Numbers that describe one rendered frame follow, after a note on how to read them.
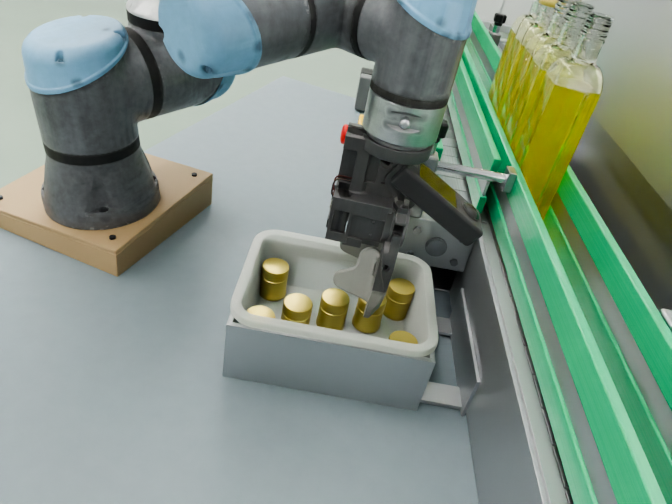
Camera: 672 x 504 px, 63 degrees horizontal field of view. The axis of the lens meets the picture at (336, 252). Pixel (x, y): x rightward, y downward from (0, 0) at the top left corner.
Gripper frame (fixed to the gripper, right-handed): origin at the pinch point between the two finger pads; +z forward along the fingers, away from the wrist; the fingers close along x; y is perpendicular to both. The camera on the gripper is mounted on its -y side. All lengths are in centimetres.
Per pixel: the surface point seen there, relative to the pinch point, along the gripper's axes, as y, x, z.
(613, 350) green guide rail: -21.5, 11.7, -8.5
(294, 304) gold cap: 9.1, 4.1, 0.7
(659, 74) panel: -29.1, -21.5, -26.3
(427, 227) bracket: -5.1, -8.8, -5.3
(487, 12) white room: -105, -610, 66
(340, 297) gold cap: 4.1, 1.2, 0.7
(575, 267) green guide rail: -21.1, -1.3, -8.6
